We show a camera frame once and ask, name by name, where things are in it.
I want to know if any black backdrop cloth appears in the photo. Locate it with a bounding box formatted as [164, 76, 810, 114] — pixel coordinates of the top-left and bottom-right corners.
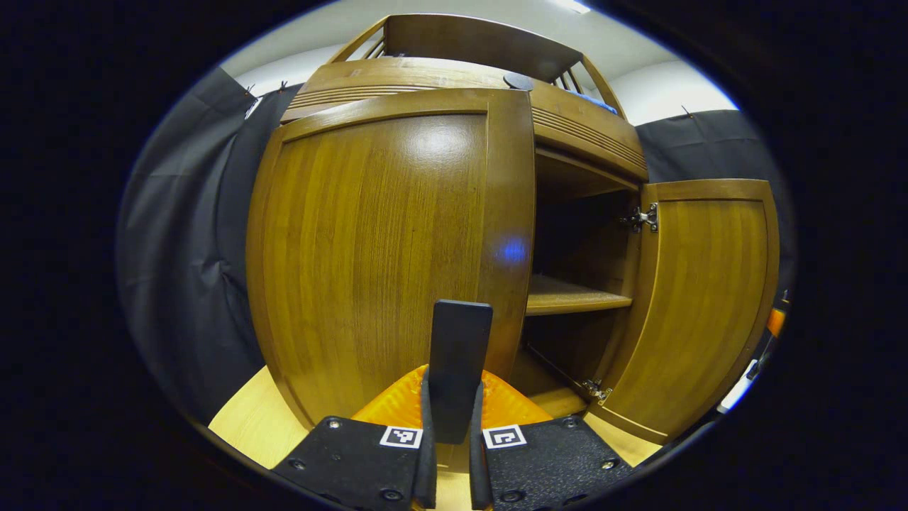
[116, 67, 795, 427]

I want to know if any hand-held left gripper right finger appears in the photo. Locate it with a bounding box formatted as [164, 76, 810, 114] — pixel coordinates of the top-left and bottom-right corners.
[468, 369, 636, 510]

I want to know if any blue towel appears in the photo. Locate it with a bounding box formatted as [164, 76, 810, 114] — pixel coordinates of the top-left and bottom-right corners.
[571, 89, 619, 116]

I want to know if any wooden cabinet door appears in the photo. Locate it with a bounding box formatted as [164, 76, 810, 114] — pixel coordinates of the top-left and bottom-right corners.
[245, 87, 538, 469]
[592, 179, 781, 446]

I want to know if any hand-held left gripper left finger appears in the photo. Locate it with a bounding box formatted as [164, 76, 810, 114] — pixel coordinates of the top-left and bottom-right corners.
[272, 366, 437, 510]

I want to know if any wooden drawer with black knob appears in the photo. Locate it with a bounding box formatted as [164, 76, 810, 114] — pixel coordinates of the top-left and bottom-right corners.
[282, 57, 648, 182]

